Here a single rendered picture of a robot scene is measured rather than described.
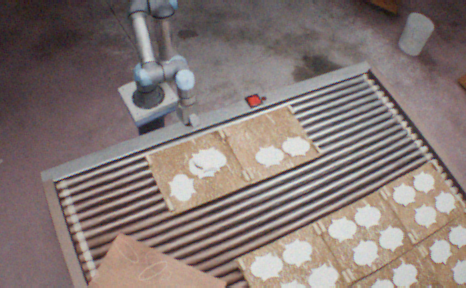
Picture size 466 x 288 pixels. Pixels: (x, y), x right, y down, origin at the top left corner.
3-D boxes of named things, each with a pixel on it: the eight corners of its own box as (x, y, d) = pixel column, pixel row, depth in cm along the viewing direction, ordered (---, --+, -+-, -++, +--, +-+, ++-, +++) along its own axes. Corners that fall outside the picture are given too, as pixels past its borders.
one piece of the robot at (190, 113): (187, 113, 181) (189, 136, 194) (205, 103, 184) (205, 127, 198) (172, 95, 187) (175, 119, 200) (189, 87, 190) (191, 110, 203)
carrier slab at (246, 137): (220, 130, 225) (220, 128, 224) (287, 107, 238) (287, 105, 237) (251, 185, 209) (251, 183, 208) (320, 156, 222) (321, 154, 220)
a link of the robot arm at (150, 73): (120, -8, 189) (140, 80, 176) (143, -13, 191) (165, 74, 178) (122, 6, 199) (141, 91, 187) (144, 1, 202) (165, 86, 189)
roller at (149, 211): (73, 237, 189) (70, 233, 185) (392, 111, 251) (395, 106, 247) (76, 246, 187) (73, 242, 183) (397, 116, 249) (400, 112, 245)
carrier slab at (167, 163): (144, 157, 212) (144, 155, 211) (218, 130, 225) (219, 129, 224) (171, 216, 196) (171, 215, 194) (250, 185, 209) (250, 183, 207)
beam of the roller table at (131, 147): (42, 177, 207) (39, 171, 202) (363, 67, 273) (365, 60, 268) (46, 191, 203) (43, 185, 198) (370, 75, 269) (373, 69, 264)
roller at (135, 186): (64, 210, 196) (62, 206, 192) (378, 93, 258) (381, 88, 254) (67, 219, 194) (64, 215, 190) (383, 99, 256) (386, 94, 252)
